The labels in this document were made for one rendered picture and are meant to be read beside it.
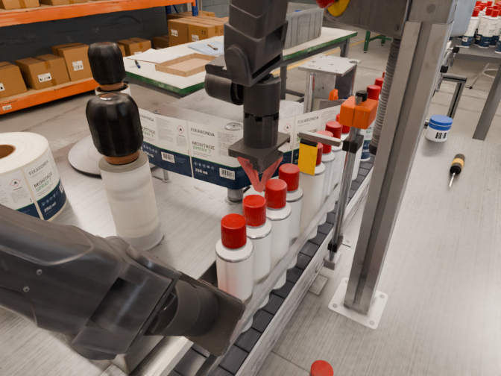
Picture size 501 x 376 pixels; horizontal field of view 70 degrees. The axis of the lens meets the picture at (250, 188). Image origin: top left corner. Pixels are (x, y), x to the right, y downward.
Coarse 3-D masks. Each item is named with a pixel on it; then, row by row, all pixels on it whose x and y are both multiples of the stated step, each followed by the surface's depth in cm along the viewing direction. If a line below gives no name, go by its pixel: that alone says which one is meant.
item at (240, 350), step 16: (352, 192) 87; (336, 208) 82; (320, 240) 73; (304, 256) 69; (288, 272) 66; (288, 288) 63; (272, 304) 60; (256, 320) 57; (240, 336) 55; (256, 336) 55; (192, 352) 53; (208, 352) 53; (240, 352) 53; (176, 368) 51; (192, 368) 51; (224, 368) 51
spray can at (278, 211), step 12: (276, 180) 54; (276, 192) 52; (276, 204) 53; (288, 204) 55; (276, 216) 53; (288, 216) 54; (276, 228) 54; (288, 228) 56; (276, 240) 56; (288, 240) 57; (276, 252) 57; (276, 264) 58; (276, 288) 62
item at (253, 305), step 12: (336, 192) 73; (324, 204) 69; (312, 228) 63; (300, 240) 61; (288, 252) 58; (288, 264) 57; (276, 276) 54; (264, 288) 52; (252, 300) 50; (264, 300) 52; (252, 312) 49; (240, 324) 47; (228, 348) 45; (216, 360) 43; (204, 372) 42
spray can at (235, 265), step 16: (224, 224) 45; (240, 224) 45; (224, 240) 46; (240, 240) 46; (224, 256) 46; (240, 256) 46; (224, 272) 48; (240, 272) 48; (224, 288) 50; (240, 288) 49
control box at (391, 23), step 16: (352, 0) 46; (368, 0) 43; (384, 0) 41; (400, 0) 39; (464, 0) 40; (336, 16) 49; (352, 16) 47; (368, 16) 44; (384, 16) 42; (400, 16) 40; (464, 16) 42; (384, 32) 43; (400, 32) 40; (464, 32) 43
